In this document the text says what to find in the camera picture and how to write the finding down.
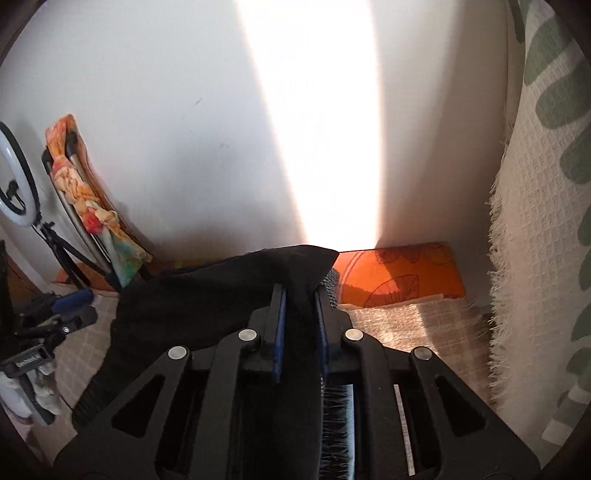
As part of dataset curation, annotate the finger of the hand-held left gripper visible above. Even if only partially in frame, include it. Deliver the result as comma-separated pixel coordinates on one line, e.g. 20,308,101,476
25,289,94,320
17,308,99,346

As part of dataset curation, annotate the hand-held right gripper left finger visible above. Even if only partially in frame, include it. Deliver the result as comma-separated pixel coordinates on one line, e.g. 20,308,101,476
55,283,288,472

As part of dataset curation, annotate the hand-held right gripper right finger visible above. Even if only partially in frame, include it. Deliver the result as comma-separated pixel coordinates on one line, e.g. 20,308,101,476
315,285,540,472

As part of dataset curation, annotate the black sport pants yellow print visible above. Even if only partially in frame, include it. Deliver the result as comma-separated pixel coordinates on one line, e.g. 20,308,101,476
71,244,340,480

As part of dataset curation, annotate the black mini tripod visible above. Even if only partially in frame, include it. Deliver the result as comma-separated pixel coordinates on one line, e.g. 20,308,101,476
34,222,93,291

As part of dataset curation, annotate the beige checked blanket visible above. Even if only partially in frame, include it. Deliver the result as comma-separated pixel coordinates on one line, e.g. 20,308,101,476
41,292,498,446

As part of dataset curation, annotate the colourful orange scarf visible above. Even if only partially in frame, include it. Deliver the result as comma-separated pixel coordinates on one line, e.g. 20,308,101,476
45,112,153,292

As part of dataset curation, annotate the white cloth green leaf print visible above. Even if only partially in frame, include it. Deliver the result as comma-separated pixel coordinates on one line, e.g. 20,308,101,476
487,0,591,468

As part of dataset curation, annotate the white ring light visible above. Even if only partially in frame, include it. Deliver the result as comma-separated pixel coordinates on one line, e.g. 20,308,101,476
0,121,41,228

